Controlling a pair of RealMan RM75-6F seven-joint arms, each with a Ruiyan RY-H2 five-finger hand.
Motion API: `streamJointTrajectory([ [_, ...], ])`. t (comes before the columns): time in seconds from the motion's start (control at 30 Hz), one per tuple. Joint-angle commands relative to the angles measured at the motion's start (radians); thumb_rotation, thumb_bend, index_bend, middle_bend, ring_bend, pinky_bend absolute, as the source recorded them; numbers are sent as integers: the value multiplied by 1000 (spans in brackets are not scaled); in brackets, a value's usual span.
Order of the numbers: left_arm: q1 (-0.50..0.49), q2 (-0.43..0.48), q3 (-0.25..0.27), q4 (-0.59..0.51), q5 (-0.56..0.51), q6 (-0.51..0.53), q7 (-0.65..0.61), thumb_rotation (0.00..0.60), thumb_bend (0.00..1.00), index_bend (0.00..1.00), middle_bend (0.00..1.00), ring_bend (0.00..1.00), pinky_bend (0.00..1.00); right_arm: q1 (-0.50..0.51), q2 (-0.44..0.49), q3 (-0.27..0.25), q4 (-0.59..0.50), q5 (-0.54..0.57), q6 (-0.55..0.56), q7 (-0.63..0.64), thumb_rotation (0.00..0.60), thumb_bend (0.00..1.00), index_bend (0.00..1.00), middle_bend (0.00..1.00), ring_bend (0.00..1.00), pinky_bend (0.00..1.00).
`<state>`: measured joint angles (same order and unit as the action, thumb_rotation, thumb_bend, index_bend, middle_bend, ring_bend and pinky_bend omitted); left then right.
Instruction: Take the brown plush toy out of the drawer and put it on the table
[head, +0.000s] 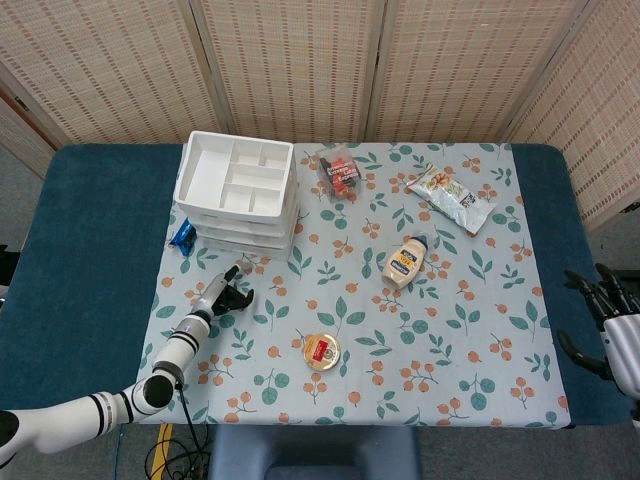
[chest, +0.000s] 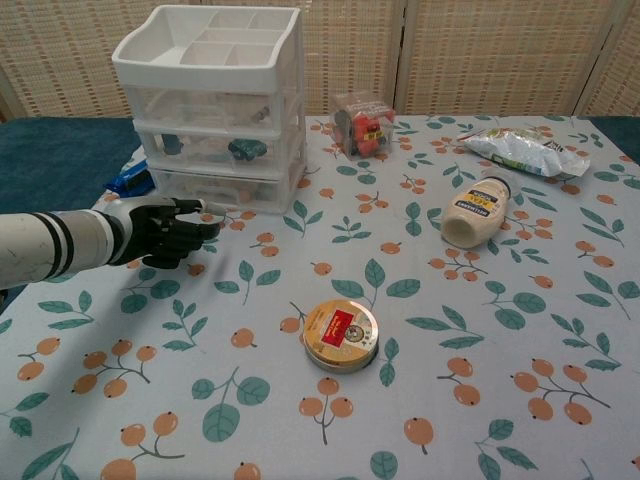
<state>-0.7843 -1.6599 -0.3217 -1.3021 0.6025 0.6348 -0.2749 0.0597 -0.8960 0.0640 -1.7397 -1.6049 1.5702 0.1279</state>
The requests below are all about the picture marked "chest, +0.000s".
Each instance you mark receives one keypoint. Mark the floral leaf berry tablecloth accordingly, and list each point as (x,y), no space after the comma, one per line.
(450,325)

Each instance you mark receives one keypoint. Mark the white plastic drawer organizer frame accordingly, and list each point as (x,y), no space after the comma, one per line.
(200,75)

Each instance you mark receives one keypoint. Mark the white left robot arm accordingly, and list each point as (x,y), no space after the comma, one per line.
(45,245)

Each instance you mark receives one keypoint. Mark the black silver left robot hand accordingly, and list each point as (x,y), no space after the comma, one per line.
(165,235)

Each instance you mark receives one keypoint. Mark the cream mayonnaise squeeze bottle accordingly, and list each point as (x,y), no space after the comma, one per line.
(472,210)

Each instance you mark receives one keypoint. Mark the dark teal cloth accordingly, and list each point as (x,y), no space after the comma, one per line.
(172,145)

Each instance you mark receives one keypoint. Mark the silver white snack bag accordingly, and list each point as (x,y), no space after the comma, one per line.
(520,150)

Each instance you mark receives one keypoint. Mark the woven bamboo folding screen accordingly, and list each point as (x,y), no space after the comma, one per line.
(475,55)

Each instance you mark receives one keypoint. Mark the round yellow red tin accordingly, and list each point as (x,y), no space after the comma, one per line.
(340,332)

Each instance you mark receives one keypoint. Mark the blue snack packet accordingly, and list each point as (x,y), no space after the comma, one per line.
(127,180)

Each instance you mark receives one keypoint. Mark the clear box with red items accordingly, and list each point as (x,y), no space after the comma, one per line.
(362,127)

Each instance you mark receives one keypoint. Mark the small grey-brown cylindrical object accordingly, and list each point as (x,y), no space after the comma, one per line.
(261,117)

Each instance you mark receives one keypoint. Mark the teal toy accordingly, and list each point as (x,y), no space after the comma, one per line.
(247,150)

